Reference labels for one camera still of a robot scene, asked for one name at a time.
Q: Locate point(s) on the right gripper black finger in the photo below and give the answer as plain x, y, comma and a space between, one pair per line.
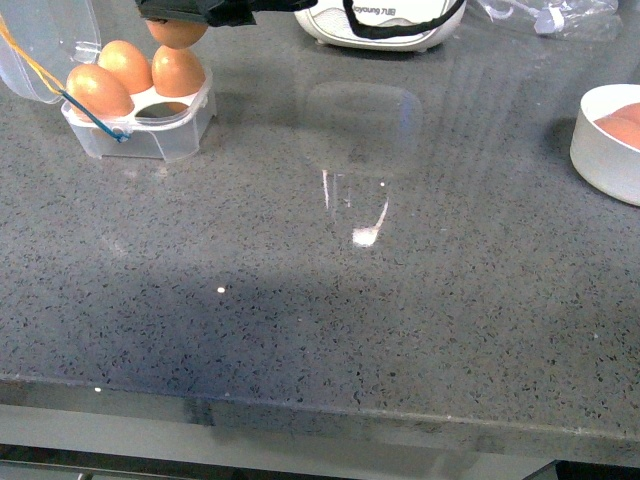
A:
217, 13

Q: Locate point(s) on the brown egg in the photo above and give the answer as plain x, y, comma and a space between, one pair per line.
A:
176, 34
629, 112
624, 130

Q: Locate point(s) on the clear plastic egg box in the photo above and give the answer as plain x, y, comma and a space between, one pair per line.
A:
61, 35

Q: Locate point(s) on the brown egg back right box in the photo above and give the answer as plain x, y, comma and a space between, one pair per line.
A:
176, 72

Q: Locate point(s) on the brown egg box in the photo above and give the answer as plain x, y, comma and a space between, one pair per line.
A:
99, 91
176, 72
128, 64

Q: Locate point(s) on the brown egg back left box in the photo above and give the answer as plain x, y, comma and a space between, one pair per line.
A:
128, 64

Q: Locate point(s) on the brown egg front left box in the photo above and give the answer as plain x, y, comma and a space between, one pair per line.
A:
99, 91

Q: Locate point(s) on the brown egg back in bowl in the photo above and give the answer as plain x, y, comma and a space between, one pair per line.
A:
629, 112

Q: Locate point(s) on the white soy milk maker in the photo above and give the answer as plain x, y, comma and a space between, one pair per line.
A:
405, 26

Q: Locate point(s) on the blue rubber band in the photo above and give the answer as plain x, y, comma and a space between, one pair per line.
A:
118, 136

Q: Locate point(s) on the yellow rubber band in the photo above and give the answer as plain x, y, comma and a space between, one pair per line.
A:
49, 80

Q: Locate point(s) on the white ceramic bowl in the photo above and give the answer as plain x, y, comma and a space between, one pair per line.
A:
606, 163

